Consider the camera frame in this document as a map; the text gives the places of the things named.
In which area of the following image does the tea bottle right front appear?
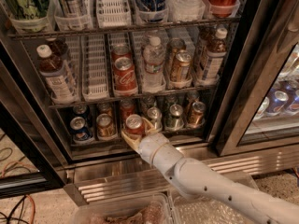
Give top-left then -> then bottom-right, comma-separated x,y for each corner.
197,26 -> 228,82

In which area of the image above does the gold soda can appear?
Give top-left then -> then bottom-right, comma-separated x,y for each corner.
185,91 -> 200,105
187,101 -> 206,128

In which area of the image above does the empty white shelf tray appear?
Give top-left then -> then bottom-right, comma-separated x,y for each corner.
81,35 -> 109,102

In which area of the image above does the red coke can shelf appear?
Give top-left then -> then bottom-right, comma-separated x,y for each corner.
125,114 -> 145,136
113,57 -> 137,96

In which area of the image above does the green can top shelf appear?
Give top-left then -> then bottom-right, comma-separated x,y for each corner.
5,0 -> 50,20

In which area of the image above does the empty white top tray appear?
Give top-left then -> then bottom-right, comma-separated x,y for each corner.
96,0 -> 132,28

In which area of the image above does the red coke can middle shelf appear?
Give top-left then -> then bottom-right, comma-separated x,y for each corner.
113,57 -> 137,96

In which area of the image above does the green soda can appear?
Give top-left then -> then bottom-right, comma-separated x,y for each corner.
164,94 -> 178,109
165,105 -> 184,131

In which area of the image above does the orange soda can behind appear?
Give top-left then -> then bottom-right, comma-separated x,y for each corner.
97,103 -> 113,117

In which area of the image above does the tea bottle left behind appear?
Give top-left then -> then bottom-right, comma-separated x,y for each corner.
46,37 -> 71,63

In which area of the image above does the orange soda can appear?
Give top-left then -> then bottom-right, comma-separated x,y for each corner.
96,113 -> 116,140
97,103 -> 113,117

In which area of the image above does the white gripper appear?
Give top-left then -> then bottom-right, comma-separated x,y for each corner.
121,118 -> 169,166

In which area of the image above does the clear bin with snacks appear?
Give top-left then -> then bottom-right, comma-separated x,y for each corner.
69,193 -> 173,224

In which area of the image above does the blue pepsi can front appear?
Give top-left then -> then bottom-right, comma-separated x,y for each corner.
70,117 -> 93,144

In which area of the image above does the gold soda can front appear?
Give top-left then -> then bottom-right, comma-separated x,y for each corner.
187,101 -> 206,128

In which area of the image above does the gold can middle front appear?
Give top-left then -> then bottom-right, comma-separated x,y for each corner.
170,50 -> 192,82

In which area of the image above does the orange soda can front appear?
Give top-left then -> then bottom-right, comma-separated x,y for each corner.
96,113 -> 116,140

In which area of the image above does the right fridge glass door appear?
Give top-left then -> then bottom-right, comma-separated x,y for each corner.
214,0 -> 299,156

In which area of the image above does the red coke can middle behind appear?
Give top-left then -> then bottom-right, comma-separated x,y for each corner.
111,44 -> 132,62

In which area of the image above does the tea bottle left front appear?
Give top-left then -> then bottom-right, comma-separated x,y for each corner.
36,45 -> 78,104

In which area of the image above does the tea bottle right behind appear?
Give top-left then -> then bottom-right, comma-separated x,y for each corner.
193,26 -> 215,65

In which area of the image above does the black cable on floor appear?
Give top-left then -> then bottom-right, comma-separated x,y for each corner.
0,132 -> 30,224

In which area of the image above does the gold soda can behind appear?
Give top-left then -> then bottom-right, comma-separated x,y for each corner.
185,91 -> 200,105

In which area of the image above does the blue pepsi can behind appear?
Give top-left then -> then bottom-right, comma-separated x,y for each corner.
73,105 -> 92,122

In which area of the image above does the clear bottle top shelf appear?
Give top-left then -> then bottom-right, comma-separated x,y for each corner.
167,0 -> 205,21

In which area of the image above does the green soda can front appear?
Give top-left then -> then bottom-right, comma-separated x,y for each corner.
165,105 -> 184,131

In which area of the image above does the orange cable on floor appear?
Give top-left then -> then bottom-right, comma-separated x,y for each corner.
0,160 -> 37,224

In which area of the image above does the white green can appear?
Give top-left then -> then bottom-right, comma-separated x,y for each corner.
147,106 -> 163,131
141,96 -> 157,112

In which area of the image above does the white green can behind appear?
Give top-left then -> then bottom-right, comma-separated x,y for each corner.
141,96 -> 157,112

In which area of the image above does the tea bottle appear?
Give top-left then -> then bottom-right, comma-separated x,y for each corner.
197,26 -> 228,82
193,26 -> 215,65
46,37 -> 71,63
36,45 -> 78,104

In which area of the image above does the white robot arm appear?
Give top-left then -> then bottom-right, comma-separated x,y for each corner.
121,114 -> 299,224

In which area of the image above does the blue can behind right door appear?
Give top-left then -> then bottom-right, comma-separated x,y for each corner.
265,90 -> 289,116

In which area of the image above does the green soda can behind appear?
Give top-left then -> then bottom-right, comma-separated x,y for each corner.
164,94 -> 178,109

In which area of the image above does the clear water bottle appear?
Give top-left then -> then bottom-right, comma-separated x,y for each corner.
142,36 -> 165,89

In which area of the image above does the clear bin with bubble wrap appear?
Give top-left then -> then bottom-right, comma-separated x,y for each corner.
167,171 -> 278,224

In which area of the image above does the red coke can bottom shelf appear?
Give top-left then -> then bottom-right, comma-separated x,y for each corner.
125,114 -> 145,136

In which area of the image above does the white green can front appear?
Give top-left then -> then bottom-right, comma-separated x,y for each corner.
147,106 -> 163,131

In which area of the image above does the gold can middle behind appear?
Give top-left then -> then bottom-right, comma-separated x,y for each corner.
166,37 -> 186,66

